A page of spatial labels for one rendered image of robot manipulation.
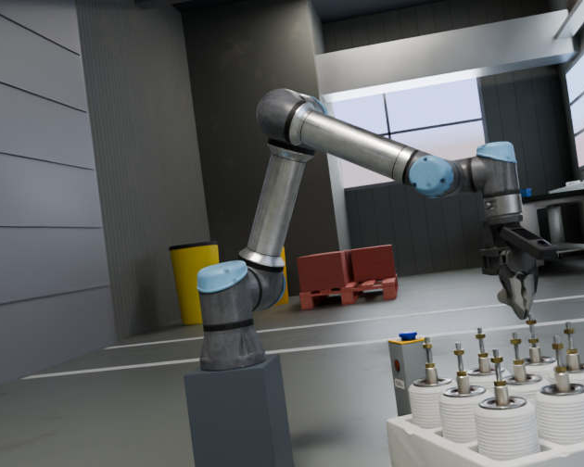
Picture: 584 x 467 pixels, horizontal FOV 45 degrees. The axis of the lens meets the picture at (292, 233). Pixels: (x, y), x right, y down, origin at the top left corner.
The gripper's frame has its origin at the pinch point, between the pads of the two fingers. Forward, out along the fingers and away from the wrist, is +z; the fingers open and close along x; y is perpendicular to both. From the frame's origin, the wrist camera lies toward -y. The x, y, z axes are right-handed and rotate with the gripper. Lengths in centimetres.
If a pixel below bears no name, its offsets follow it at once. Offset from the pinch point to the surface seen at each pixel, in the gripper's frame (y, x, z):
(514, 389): -12.6, 15.9, 10.7
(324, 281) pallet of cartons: 443, -178, 13
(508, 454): -23.8, 28.5, 16.8
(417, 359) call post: 16.2, 16.4, 7.8
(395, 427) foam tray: 7.1, 29.5, 18.0
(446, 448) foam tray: -12.6, 32.0, 17.4
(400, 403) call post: 20.8, 19.2, 17.5
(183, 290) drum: 491, -62, 5
